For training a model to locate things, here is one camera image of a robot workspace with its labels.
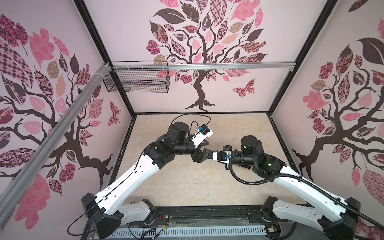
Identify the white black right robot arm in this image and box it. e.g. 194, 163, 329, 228
210, 135, 384, 240

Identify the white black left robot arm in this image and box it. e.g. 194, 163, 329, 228
81, 122, 213, 240

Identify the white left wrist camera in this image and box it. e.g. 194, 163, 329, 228
191, 124, 213, 148

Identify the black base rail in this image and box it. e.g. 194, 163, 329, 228
80, 203, 304, 240

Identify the white slotted cable duct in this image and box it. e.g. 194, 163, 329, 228
107, 226, 267, 240

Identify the black wire basket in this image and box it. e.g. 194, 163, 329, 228
103, 60, 171, 94

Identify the aluminium rail back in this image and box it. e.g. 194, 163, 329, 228
113, 61, 296, 71

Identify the aluminium rail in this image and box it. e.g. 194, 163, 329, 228
113, 61, 296, 71
1, 63, 111, 224

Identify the aluminium rail left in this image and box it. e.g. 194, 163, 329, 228
1, 63, 111, 224

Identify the black corner frame post right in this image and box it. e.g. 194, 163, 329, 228
268, 0, 339, 117

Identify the black corner frame post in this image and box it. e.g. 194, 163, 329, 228
74, 0, 136, 118
268, 0, 339, 117

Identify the black corner frame post left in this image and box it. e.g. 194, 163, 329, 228
74, 0, 136, 118

